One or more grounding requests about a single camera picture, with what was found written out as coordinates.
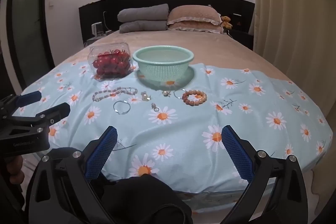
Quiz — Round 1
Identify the person's left hand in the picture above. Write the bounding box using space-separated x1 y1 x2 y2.
6 154 25 184

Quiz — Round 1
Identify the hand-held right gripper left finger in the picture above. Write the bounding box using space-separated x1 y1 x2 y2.
28 126 118 224

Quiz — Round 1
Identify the green plastic colander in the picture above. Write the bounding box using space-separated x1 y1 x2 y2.
132 46 195 82

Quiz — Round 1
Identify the beige bed blanket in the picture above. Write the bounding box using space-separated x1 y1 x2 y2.
52 28 294 83

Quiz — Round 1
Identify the dark nightstand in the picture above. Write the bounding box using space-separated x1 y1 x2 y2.
231 30 254 51

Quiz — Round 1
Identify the pink ruffled pillow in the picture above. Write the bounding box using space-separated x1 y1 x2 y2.
167 5 222 26
168 21 224 34

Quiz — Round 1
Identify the beige curtain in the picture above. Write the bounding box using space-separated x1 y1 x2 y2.
251 0 336 135

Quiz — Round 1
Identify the brown teddy bear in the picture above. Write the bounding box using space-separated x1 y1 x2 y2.
220 15 233 30

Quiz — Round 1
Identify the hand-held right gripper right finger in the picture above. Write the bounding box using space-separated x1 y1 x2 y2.
220 125 309 224

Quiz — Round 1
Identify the daisy print blue cloth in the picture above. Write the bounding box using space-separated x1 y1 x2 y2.
20 60 334 214

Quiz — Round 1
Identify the clear box of cherry tomatoes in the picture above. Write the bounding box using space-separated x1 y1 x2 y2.
88 42 132 80

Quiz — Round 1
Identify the pink white bead necklace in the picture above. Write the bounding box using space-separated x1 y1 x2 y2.
92 87 138 102

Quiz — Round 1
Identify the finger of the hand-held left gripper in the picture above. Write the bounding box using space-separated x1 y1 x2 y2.
0 91 42 119
10 103 71 132

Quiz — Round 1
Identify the dark framed glass door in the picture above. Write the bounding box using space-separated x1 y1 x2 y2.
7 0 55 88

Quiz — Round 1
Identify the white bedside appliance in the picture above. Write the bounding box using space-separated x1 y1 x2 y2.
91 22 104 37

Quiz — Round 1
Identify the grey pillow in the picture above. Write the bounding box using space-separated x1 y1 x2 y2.
117 4 169 22
119 20 168 33

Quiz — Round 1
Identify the wooden bead bracelet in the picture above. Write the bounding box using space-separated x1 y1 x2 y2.
182 90 208 106

